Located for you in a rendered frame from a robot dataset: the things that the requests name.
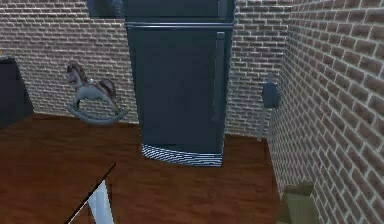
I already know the dark blue refrigerator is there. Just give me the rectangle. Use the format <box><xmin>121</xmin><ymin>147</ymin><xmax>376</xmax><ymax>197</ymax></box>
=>
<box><xmin>122</xmin><ymin>0</ymin><xmax>236</xmax><ymax>168</ymax></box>

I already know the grey rocking horse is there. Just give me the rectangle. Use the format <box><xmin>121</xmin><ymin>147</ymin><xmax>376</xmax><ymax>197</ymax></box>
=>
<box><xmin>64</xmin><ymin>62</ymin><xmax>130</xmax><ymax>127</ymax></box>

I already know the dark window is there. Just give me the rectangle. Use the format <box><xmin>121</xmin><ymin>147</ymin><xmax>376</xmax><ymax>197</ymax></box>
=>
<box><xmin>86</xmin><ymin>0</ymin><xmax>125</xmax><ymax>19</ymax></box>

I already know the olive green box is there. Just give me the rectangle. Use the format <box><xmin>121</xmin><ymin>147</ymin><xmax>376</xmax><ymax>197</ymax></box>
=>
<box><xmin>275</xmin><ymin>181</ymin><xmax>322</xmax><ymax>224</ymax></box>

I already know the brown wooden table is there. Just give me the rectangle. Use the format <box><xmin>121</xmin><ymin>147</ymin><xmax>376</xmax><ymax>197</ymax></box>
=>
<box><xmin>0</xmin><ymin>117</ymin><xmax>117</xmax><ymax>224</ymax></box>

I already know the black cabinet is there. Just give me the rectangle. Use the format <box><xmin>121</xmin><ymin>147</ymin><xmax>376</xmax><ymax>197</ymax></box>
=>
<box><xmin>0</xmin><ymin>55</ymin><xmax>35</xmax><ymax>129</ymax></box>

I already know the dark refrigerator door handle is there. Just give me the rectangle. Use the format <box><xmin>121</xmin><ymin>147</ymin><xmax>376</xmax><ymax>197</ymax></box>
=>
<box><xmin>212</xmin><ymin>31</ymin><xmax>226</xmax><ymax>123</ymax></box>

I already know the dark freezer door handle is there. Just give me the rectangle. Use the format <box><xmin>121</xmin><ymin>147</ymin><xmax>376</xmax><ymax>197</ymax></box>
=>
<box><xmin>217</xmin><ymin>0</ymin><xmax>229</xmax><ymax>18</ymax></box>

